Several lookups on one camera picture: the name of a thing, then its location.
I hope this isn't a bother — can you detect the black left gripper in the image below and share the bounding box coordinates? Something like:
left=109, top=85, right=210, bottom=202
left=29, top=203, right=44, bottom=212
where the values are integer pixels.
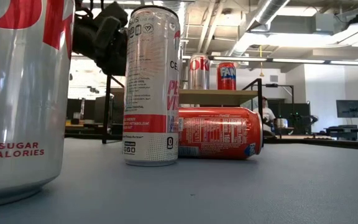
left=93, top=15, right=129, bottom=77

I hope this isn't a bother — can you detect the white Celsius can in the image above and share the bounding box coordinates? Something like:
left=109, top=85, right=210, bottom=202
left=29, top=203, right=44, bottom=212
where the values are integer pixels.
left=122, top=5, right=181, bottom=167

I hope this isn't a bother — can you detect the silver Diet Coke can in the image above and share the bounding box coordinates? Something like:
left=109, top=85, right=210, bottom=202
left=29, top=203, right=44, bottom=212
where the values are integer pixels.
left=0, top=0, right=76, bottom=208
left=187, top=53, right=211, bottom=90

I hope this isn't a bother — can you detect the red Fanta can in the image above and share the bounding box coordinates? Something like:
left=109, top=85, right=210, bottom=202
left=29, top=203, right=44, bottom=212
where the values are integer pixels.
left=177, top=106, right=264, bottom=160
left=216, top=61, right=237, bottom=91

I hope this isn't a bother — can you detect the person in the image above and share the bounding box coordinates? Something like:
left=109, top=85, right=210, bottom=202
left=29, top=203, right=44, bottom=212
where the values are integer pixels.
left=253, top=96, right=277, bottom=138

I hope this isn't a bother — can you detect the blue-grey table mat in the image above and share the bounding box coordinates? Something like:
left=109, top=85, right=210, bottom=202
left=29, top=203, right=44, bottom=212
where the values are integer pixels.
left=0, top=136, right=358, bottom=224

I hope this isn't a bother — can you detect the black computer monitor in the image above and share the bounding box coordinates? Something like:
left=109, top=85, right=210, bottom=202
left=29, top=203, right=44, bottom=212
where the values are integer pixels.
left=336, top=99, right=358, bottom=119

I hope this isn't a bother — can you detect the dark desk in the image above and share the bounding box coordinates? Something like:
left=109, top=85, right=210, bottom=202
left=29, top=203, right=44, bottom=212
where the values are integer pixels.
left=323, top=124, right=358, bottom=141

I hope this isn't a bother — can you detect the wooden shelf with black frame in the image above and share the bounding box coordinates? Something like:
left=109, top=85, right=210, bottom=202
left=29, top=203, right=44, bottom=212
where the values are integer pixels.
left=101, top=74, right=264, bottom=147

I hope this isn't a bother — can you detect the yellow hanging cord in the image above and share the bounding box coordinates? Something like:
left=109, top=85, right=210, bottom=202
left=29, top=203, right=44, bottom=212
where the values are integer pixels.
left=259, top=45, right=265, bottom=78

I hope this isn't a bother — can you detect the silver ceiling duct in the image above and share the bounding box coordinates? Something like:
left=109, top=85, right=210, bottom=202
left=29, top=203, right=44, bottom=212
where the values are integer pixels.
left=228, top=0, right=291, bottom=57

